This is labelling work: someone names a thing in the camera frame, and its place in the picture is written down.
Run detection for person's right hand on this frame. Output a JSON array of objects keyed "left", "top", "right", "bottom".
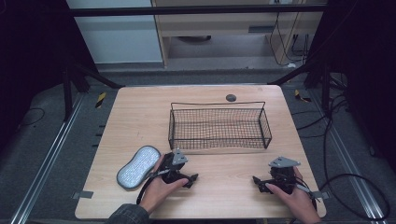
[{"left": 264, "top": 166, "right": 316, "bottom": 220}]

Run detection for black horizontal frame bar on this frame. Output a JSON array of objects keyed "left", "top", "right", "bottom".
[{"left": 66, "top": 4, "right": 329, "bottom": 18}]

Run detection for aluminium floor rail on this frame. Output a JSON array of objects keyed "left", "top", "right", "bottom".
[
  {"left": 8, "top": 92, "right": 86, "bottom": 224},
  {"left": 307, "top": 89, "right": 389, "bottom": 224}
]

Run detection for white cabinet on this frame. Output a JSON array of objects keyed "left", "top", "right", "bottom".
[{"left": 65, "top": 0, "right": 164, "bottom": 65}]

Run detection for thin black floor cable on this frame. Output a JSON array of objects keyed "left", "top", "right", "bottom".
[{"left": 17, "top": 106, "right": 47, "bottom": 128}]

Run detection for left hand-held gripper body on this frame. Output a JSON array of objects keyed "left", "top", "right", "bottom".
[{"left": 158, "top": 147, "right": 190, "bottom": 185}]

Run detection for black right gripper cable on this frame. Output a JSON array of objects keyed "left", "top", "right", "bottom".
[{"left": 292, "top": 175, "right": 318, "bottom": 213}]

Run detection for long black floor cable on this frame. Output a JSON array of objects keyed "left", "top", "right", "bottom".
[{"left": 318, "top": 92, "right": 391, "bottom": 222}]

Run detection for black metal stand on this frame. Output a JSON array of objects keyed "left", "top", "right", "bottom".
[
  {"left": 61, "top": 57, "right": 126, "bottom": 123},
  {"left": 268, "top": 55, "right": 332, "bottom": 114}
]

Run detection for light wooden desk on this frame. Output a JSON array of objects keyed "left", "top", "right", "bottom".
[{"left": 150, "top": 0, "right": 329, "bottom": 67}]

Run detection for grey metal table bracket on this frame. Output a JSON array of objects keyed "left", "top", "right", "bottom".
[
  {"left": 71, "top": 189, "right": 94, "bottom": 201},
  {"left": 312, "top": 190, "right": 331, "bottom": 201}
]

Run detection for yellow black tape strip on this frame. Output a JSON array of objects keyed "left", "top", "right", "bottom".
[
  {"left": 94, "top": 91, "right": 107, "bottom": 109},
  {"left": 293, "top": 89, "right": 312, "bottom": 104}
]

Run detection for hanging black desk cables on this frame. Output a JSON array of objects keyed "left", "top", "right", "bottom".
[{"left": 268, "top": 11, "right": 311, "bottom": 67}]

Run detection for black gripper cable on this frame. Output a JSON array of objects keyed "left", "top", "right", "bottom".
[
  {"left": 292, "top": 175, "right": 318, "bottom": 213},
  {"left": 135, "top": 167, "right": 172, "bottom": 205}
]

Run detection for grey oval scrubbing pad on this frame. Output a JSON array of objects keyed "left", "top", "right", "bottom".
[{"left": 116, "top": 145, "right": 163, "bottom": 191}]

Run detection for person's left hand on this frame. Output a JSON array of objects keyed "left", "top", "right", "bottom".
[{"left": 138, "top": 154, "right": 190, "bottom": 216}]

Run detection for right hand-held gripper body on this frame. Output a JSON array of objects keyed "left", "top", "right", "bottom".
[{"left": 268, "top": 156, "right": 302, "bottom": 195}]

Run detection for black wire basket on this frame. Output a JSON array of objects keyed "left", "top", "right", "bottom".
[{"left": 167, "top": 101, "right": 273, "bottom": 151}]

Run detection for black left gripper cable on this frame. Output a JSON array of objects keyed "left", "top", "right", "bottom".
[{"left": 135, "top": 167, "right": 172, "bottom": 205}]

